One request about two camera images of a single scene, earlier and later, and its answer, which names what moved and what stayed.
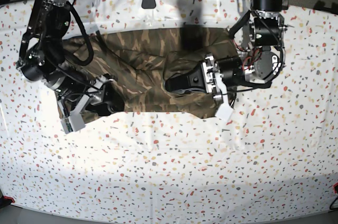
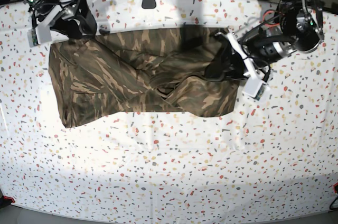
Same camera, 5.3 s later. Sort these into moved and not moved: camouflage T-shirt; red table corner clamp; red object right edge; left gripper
Moved: left gripper
Not moved: camouflage T-shirt; red table corner clamp; red object right edge
